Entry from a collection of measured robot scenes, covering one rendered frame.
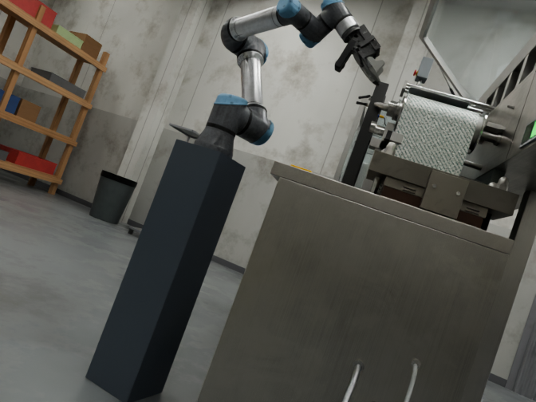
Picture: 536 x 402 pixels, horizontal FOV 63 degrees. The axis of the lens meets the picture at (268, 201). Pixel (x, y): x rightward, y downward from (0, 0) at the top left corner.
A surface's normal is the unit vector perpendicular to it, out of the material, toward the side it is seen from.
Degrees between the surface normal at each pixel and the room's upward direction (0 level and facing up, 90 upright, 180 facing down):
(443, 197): 90
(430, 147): 90
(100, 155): 90
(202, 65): 90
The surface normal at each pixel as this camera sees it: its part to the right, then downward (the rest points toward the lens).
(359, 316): -0.18, -0.12
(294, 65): -0.38, -0.19
